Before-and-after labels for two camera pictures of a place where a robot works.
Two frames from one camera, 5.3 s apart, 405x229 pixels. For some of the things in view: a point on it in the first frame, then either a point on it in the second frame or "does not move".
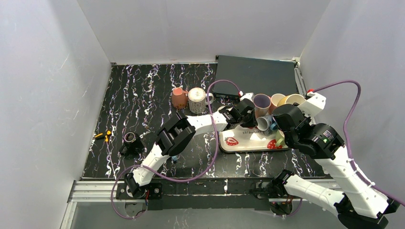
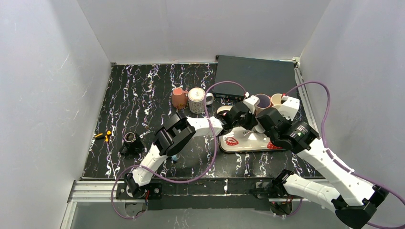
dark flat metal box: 254,76 does not move
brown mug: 179,98 does not move
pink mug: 275,99 does not move
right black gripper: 282,116 to 265,116
